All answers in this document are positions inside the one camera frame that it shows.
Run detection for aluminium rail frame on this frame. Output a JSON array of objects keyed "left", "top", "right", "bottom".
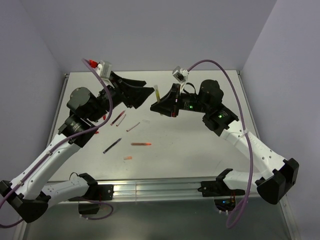
[{"left": 12, "top": 71, "right": 301, "bottom": 240}]

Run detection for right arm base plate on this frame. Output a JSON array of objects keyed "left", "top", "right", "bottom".
[{"left": 197, "top": 180, "right": 245, "bottom": 197}]

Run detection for white red marker upper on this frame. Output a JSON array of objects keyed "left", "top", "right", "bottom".
[{"left": 116, "top": 113, "right": 127, "bottom": 127}]

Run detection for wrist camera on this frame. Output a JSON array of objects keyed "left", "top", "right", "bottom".
[
  {"left": 89, "top": 59, "right": 112, "bottom": 81},
  {"left": 172, "top": 66, "right": 189, "bottom": 93}
]

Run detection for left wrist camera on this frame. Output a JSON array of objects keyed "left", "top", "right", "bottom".
[{"left": 89, "top": 59, "right": 112, "bottom": 81}]

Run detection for purple pen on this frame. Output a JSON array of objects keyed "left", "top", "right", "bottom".
[{"left": 102, "top": 138, "right": 122, "bottom": 154}]

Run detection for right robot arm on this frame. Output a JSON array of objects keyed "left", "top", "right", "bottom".
[{"left": 150, "top": 79, "right": 300, "bottom": 205}]

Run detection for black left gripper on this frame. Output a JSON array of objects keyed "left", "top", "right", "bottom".
[{"left": 87, "top": 71, "right": 154, "bottom": 123}]

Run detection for pink pen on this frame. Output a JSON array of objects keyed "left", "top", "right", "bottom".
[{"left": 110, "top": 110, "right": 126, "bottom": 126}]

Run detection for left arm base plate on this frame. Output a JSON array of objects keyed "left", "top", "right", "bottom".
[{"left": 69, "top": 184, "right": 114, "bottom": 202}]

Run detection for orange red pen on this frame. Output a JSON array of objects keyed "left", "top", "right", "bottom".
[{"left": 130, "top": 142, "right": 152, "bottom": 146}]

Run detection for orange pen cap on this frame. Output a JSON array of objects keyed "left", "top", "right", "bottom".
[{"left": 123, "top": 156, "right": 133, "bottom": 161}]

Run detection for yellow highlighter pen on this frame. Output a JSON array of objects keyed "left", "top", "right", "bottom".
[{"left": 153, "top": 85, "right": 161, "bottom": 103}]

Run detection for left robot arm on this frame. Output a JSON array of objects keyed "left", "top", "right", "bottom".
[{"left": 0, "top": 72, "right": 155, "bottom": 223}]

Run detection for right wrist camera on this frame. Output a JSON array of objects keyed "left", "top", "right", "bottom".
[{"left": 172, "top": 66, "right": 189, "bottom": 93}]

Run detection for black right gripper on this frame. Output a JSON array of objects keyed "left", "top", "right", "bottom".
[{"left": 150, "top": 83, "right": 210, "bottom": 117}]

